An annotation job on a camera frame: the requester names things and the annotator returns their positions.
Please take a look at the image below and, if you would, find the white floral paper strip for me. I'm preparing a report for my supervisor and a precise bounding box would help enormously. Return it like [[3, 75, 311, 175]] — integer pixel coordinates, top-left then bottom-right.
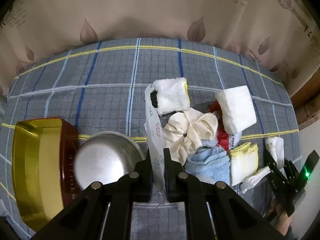
[[144, 84, 180, 207]]

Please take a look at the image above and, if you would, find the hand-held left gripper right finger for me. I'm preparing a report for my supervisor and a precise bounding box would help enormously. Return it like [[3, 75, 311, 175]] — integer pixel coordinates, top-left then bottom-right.
[[163, 148, 285, 240]]

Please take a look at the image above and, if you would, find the light blue towel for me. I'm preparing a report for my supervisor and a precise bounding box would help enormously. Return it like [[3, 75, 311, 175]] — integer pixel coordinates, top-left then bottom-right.
[[185, 146, 230, 185]]

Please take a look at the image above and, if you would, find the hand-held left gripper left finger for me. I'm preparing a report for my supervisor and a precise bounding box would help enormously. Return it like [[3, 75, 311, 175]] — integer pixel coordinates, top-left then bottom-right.
[[30, 148, 153, 240]]

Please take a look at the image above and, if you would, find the fluffy white towel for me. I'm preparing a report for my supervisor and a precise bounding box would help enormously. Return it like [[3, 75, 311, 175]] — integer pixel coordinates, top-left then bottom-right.
[[151, 77, 190, 115]]

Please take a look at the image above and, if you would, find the beige leaf print curtain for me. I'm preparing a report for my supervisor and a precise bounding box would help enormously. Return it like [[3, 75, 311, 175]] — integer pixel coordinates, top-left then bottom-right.
[[0, 0, 320, 98]]

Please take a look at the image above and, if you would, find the person's right hand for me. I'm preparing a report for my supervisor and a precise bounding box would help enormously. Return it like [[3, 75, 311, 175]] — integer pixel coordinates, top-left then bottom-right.
[[269, 197, 293, 238]]

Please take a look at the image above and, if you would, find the cream satin cloth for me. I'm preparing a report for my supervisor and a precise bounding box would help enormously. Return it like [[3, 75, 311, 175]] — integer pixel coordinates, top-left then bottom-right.
[[162, 109, 218, 163]]

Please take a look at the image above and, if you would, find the gold and red tin box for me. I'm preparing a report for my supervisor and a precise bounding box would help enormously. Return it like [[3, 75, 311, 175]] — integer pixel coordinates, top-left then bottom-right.
[[12, 117, 84, 232]]

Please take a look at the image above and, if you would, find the white towel with yellow border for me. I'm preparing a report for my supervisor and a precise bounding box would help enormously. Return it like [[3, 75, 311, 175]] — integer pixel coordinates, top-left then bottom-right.
[[229, 142, 259, 187]]

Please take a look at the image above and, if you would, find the steel bowl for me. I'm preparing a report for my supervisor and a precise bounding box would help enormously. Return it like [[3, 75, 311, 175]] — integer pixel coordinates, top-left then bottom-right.
[[74, 132, 146, 192]]

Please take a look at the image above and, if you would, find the white sponge block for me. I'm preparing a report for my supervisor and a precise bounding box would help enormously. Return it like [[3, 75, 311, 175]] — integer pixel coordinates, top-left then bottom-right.
[[215, 85, 257, 133]]

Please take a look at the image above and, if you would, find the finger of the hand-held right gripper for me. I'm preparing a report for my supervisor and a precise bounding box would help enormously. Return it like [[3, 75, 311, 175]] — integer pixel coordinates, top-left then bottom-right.
[[265, 150, 295, 217], [284, 159, 305, 194]]

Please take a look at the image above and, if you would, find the wooden door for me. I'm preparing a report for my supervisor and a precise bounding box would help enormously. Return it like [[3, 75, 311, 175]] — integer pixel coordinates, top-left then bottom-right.
[[290, 65, 320, 130]]

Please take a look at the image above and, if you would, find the grey plaid blanket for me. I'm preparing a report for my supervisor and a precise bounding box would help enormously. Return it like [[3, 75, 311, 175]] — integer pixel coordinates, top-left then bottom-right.
[[0, 38, 300, 240]]

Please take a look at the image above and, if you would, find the white rolled cloth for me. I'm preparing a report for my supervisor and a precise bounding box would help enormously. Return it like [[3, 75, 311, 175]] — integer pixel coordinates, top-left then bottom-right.
[[264, 136, 285, 170]]

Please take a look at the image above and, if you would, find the red and white cloth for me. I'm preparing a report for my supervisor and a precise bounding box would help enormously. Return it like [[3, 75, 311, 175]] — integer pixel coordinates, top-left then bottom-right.
[[207, 101, 242, 153]]

